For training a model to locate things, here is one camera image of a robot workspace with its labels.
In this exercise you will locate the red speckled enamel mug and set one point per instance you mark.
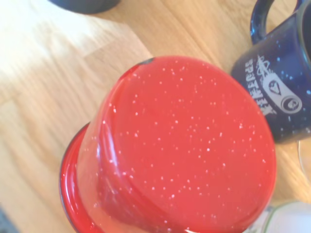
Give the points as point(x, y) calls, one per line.
point(179, 145)

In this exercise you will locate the navy blue speckled mug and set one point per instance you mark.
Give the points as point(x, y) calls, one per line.
point(279, 80)

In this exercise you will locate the black mug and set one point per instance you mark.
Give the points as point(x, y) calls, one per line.
point(82, 5)

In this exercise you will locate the white printed mug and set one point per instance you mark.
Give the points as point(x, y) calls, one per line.
point(291, 219)

